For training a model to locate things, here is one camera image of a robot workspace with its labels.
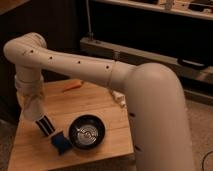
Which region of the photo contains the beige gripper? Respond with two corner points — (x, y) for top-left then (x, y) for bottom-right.
(18, 92), (45, 108)

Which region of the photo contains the black round pan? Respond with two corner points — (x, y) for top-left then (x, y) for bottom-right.
(68, 115), (105, 150)

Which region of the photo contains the blue sponge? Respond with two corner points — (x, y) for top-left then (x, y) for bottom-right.
(51, 132), (72, 155)

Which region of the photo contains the vertical metal pole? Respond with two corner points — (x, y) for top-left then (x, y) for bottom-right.
(86, 0), (94, 41)

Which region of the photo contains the grey metal beam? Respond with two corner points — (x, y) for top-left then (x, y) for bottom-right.
(80, 37), (213, 84)

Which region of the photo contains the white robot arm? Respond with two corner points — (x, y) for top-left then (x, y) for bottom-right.
(3, 32), (195, 171)

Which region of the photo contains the wooden folding table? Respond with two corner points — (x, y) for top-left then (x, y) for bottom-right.
(8, 81), (133, 171)

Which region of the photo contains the orange carrot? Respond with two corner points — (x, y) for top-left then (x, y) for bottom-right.
(62, 80), (83, 92)

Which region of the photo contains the black and white eraser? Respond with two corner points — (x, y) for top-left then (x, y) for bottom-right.
(36, 115), (55, 136)

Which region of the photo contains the black handle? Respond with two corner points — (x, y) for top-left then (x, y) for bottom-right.
(177, 58), (209, 70)

